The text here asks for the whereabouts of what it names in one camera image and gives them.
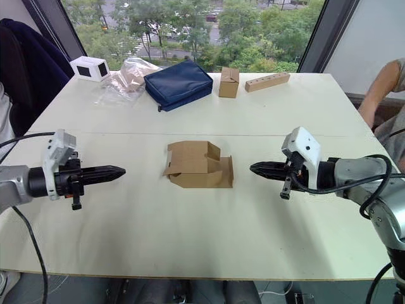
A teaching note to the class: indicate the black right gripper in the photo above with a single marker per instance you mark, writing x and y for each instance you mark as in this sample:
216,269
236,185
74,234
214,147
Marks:
295,177

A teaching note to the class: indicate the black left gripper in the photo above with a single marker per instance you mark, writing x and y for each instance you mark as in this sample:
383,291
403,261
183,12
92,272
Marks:
68,182

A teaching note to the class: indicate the person's bare forearm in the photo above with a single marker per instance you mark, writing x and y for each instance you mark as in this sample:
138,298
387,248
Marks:
371,98

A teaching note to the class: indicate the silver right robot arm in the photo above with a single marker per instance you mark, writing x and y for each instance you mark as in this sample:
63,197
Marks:
354,172

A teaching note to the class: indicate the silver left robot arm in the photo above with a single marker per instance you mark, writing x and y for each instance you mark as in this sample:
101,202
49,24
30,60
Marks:
12,183

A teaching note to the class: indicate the open small cardboard box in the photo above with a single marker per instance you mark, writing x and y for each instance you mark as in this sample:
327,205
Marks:
196,168

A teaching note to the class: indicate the closed small cardboard box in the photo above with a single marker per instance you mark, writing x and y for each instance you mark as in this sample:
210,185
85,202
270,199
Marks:
228,85

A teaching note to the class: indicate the white box with black squares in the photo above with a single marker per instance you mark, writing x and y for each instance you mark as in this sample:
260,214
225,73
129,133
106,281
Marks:
90,69

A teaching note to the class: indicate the wooden block with holes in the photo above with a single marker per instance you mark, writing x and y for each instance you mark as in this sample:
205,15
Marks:
267,82

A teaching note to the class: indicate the clear plastic bag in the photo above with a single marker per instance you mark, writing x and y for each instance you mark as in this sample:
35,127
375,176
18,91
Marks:
129,79

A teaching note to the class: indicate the white garment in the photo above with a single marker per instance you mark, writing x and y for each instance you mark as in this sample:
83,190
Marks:
5,117

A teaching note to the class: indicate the navy blue zipper pouch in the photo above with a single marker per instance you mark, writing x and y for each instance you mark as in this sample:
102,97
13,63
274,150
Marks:
178,85

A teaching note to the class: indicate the dark navy jacket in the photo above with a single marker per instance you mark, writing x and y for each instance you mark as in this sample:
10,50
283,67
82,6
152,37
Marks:
28,73

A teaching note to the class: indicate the person in grey shirt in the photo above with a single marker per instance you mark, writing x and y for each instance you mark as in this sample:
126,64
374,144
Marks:
392,126

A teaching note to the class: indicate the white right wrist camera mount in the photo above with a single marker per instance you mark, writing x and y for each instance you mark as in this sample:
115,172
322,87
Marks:
305,147

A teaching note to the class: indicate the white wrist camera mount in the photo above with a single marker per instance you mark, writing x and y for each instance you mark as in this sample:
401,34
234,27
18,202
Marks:
53,149
305,147

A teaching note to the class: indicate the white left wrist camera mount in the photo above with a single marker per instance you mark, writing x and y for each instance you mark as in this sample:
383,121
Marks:
53,149

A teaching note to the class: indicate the dark window frame post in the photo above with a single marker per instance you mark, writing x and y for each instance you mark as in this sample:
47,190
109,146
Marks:
329,35
57,28

